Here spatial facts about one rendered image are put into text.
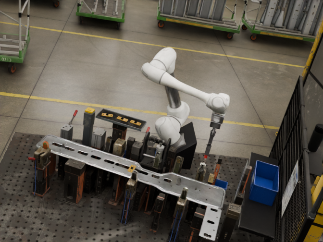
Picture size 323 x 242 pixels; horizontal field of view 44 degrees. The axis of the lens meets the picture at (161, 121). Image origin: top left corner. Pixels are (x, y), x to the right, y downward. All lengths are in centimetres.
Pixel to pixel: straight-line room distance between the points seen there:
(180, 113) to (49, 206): 129
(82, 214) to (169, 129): 100
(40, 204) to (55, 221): 19
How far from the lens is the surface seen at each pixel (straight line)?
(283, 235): 246
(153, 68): 294
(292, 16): 1044
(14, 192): 306
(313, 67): 538
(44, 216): 287
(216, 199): 275
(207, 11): 971
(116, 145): 292
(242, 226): 259
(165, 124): 329
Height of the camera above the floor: 271
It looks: 30 degrees down
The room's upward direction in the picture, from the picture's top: 11 degrees clockwise
